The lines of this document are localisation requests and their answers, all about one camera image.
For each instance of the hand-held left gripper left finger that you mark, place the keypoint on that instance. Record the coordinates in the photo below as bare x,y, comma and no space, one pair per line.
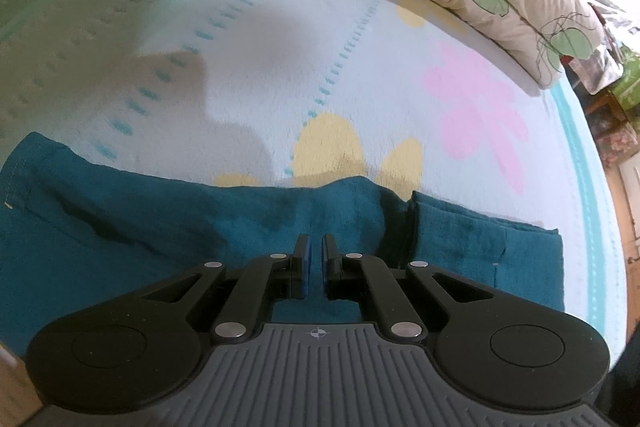
303,267

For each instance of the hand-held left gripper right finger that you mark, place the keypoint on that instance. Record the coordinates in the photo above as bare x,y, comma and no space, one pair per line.
326,267

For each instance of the teal pants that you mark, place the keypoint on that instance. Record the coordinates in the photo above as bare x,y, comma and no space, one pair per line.
150,227

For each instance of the floral bed blanket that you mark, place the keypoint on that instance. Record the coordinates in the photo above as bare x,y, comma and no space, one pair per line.
280,47

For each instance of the floral storage box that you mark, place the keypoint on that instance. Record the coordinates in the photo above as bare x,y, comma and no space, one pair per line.
622,147

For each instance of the green leaf pattern bag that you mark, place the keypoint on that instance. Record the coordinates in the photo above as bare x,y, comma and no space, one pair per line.
629,82

